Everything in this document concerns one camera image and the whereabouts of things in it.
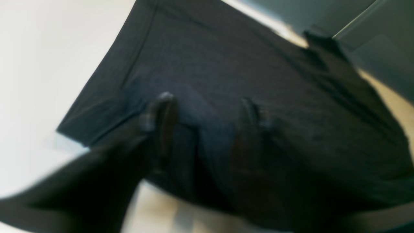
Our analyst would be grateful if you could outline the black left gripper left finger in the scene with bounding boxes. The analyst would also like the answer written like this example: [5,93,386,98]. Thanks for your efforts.
[1,93,178,233]

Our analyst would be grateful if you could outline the dark grey T-shirt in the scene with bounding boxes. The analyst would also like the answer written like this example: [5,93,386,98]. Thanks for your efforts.
[57,0,413,233]

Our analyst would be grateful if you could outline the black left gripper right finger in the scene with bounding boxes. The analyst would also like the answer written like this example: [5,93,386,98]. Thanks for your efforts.
[230,98,311,233]

